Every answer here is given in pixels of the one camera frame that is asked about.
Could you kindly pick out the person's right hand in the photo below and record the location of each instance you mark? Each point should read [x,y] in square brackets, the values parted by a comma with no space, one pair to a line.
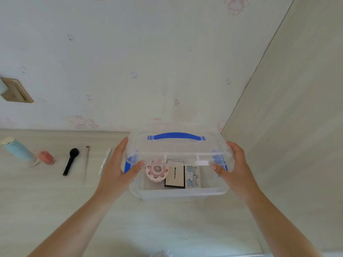
[238,179]

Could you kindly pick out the person's left hand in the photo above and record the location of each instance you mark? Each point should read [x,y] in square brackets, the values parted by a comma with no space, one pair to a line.
[115,176]

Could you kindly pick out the white silver mascara pen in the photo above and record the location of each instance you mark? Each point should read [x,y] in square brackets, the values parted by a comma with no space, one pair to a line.
[107,153]

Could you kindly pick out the cake-shaped pink round compact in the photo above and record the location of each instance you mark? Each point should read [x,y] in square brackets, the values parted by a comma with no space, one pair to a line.
[156,171]

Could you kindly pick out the ornate silver blue palette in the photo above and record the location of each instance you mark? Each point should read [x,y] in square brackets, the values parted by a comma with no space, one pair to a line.
[193,176]

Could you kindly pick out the black makeup brush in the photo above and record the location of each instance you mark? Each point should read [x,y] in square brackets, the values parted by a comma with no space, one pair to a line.
[71,160]

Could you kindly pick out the black white Mooekiss palette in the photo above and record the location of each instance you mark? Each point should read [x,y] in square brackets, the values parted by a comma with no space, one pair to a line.
[174,175]

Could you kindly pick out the clear plastic box blue handle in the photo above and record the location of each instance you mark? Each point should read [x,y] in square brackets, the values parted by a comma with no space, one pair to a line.
[174,195]

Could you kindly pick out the pink lip gloss bottle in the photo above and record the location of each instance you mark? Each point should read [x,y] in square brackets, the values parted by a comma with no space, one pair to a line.
[46,157]

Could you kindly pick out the light blue spray bottle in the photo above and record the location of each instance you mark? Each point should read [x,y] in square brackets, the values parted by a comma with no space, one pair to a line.
[18,151]

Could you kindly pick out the person's right forearm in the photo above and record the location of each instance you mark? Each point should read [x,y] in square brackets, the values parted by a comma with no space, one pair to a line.
[281,230]

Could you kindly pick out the white knit top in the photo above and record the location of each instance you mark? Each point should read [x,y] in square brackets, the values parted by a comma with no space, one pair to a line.
[160,254]

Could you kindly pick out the white plug adapter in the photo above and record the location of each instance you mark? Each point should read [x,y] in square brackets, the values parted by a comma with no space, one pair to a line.
[2,86]

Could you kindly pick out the gold wall socket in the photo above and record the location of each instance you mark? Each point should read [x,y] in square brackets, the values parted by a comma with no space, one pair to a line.
[16,90]

